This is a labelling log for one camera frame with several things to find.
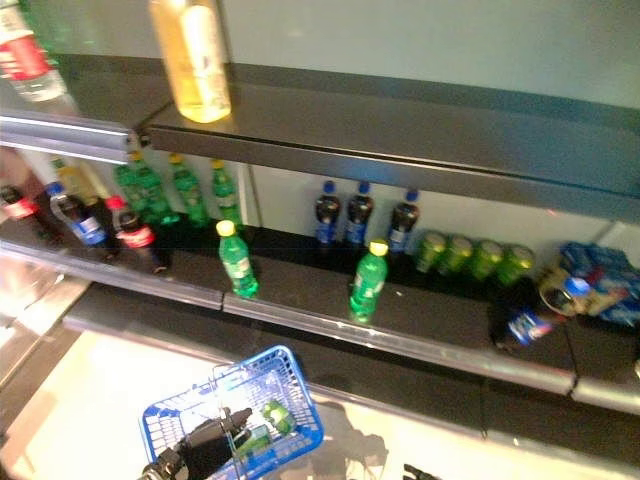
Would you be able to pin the water bottle red label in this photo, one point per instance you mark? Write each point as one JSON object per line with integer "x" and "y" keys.
{"x": 25, "y": 57}

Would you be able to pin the blue plastic shopping basket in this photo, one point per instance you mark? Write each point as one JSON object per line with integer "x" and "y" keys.
{"x": 305, "y": 445}

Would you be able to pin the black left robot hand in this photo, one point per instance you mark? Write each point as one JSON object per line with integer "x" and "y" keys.
{"x": 205, "y": 447}

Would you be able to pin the dark shelf board bare edge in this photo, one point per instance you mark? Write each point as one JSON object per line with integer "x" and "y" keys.
{"x": 400, "y": 135}

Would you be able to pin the black base shelf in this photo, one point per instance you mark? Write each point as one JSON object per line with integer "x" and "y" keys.
{"x": 200, "y": 330}

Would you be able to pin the blue Oreo cookie box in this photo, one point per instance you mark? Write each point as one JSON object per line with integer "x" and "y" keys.
{"x": 622, "y": 285}
{"x": 620, "y": 315}

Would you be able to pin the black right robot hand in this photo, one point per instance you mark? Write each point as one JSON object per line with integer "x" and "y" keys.
{"x": 415, "y": 475}

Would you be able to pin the small Pepsi cola bottle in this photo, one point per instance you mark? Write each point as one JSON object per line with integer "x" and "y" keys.
{"x": 404, "y": 222}
{"x": 358, "y": 215}
{"x": 87, "y": 227}
{"x": 327, "y": 215}
{"x": 530, "y": 325}

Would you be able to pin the green soda can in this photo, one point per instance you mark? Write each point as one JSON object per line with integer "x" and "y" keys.
{"x": 515, "y": 265}
{"x": 456, "y": 255}
{"x": 485, "y": 260}
{"x": 430, "y": 251}
{"x": 277, "y": 415}

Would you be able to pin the blue wafer roll box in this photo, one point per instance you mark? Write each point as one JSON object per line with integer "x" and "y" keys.
{"x": 597, "y": 300}

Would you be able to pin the narrow blue cookie box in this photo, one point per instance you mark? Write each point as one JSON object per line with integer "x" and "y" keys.
{"x": 550, "y": 277}

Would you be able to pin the small yellow tea bottle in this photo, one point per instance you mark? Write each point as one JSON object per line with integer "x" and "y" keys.
{"x": 75, "y": 180}

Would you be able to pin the green can in basket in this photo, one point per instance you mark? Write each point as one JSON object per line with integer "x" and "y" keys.
{"x": 255, "y": 439}

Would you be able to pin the small blue snack box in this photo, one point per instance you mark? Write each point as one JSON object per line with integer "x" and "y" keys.
{"x": 605, "y": 257}

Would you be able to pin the Coca-Cola bottle red label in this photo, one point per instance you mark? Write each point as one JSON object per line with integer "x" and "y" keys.
{"x": 135, "y": 235}
{"x": 17, "y": 207}

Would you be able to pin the large yellow tea bottle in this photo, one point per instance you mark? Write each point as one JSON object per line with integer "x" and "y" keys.
{"x": 192, "y": 60}

